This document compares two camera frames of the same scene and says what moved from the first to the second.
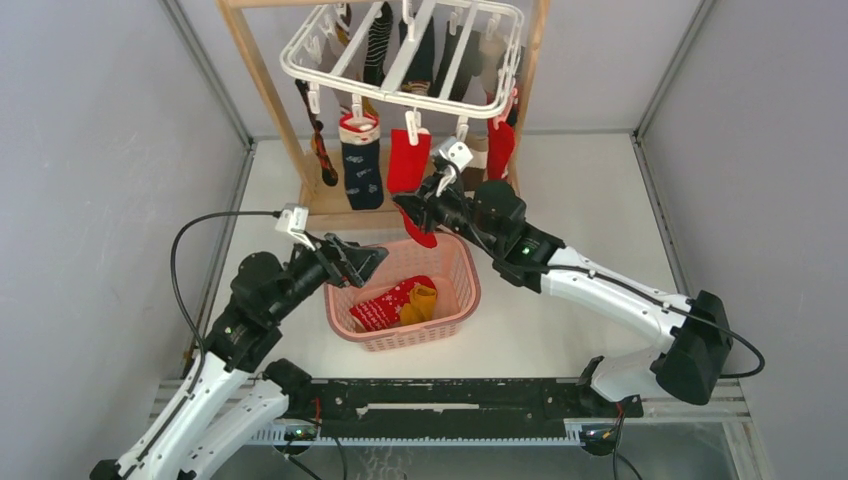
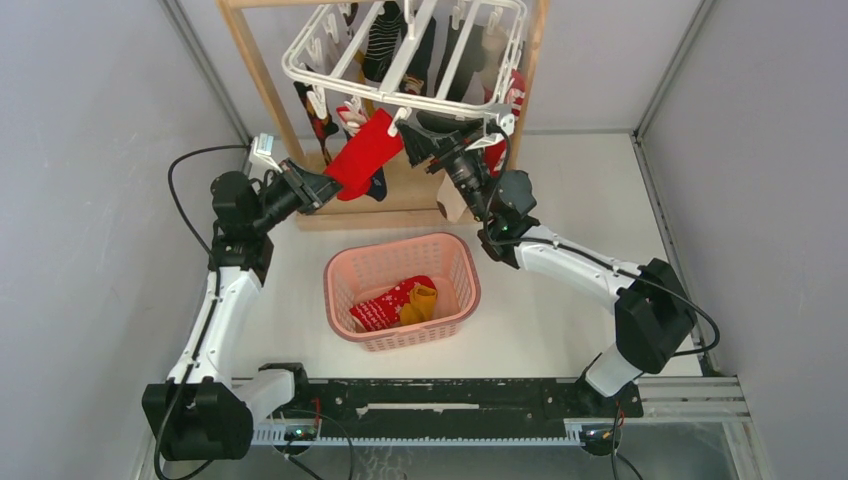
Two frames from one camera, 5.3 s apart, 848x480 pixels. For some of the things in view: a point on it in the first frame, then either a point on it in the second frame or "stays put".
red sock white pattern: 409,169 → 368,151
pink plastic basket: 454,266 stays put
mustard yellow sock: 421,307 stays put
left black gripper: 348,262 → 310,189
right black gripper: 423,205 → 449,149
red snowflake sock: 383,308 stays put
